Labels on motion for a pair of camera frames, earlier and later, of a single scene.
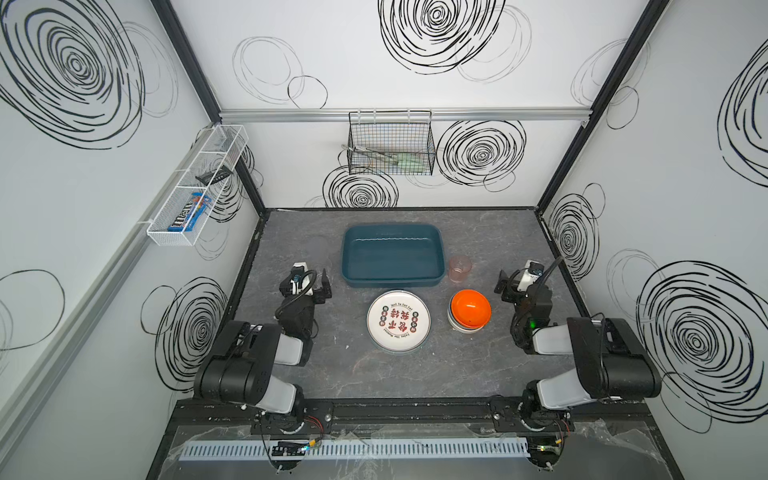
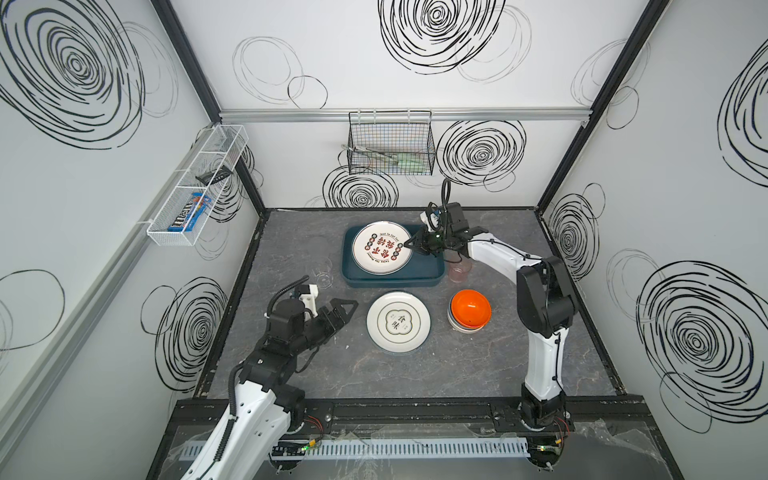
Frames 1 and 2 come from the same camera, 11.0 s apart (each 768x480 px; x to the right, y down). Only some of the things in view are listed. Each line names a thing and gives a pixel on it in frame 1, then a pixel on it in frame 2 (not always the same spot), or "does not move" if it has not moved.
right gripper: (527, 291) → (434, 240)
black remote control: (211, 177) does not move
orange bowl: (471, 308) does not move
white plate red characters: (398, 320) → (379, 248)
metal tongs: (370, 151) does not move
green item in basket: (411, 162) does not move
